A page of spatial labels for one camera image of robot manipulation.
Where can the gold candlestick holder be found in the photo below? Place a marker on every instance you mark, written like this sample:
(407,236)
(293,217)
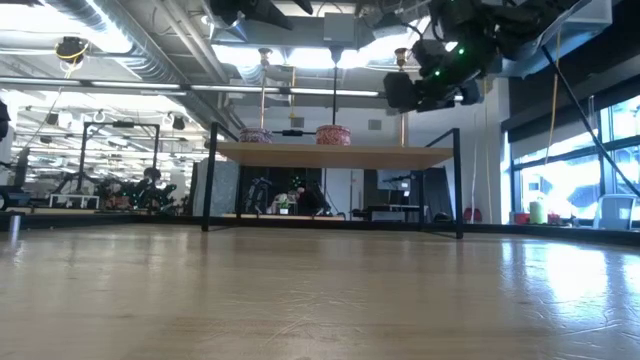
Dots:
(402,130)
(263,100)

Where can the pink patterned candle tin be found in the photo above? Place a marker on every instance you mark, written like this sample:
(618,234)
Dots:
(333,136)

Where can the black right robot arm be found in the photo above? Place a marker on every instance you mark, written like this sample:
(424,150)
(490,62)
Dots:
(500,20)

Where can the long linear ceiling light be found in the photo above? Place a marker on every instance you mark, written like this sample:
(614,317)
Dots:
(235,88)

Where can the wooden shelf with black legs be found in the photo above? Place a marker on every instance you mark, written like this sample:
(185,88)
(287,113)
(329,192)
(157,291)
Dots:
(335,156)

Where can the black ceiling spotlight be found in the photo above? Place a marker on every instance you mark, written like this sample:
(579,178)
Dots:
(178,123)

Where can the black low table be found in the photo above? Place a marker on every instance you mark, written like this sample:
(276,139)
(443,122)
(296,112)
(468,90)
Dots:
(385,207)

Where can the red chair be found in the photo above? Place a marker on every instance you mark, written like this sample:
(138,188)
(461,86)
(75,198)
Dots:
(472,215)

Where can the red container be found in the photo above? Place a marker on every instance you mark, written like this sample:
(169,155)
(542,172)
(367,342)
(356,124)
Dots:
(554,219)
(521,218)

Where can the yellow-green cylinder container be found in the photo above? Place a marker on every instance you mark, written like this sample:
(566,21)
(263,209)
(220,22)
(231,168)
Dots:
(537,212)

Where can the small background potted plant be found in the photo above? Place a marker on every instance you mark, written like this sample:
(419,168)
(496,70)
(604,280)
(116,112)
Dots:
(284,206)

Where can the white chair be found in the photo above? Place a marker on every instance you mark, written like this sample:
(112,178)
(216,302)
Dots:
(616,212)

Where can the large round silver duct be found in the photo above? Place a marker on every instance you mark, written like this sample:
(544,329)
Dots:
(165,65)

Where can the black background frame with camera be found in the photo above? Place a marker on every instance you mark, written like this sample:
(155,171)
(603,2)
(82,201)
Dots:
(295,133)

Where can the black background rig frame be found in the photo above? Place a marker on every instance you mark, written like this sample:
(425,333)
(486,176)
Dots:
(120,124)

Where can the black window frame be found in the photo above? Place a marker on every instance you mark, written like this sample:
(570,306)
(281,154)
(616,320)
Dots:
(606,175)

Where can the silver metal post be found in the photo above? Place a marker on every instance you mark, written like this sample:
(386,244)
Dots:
(15,230)

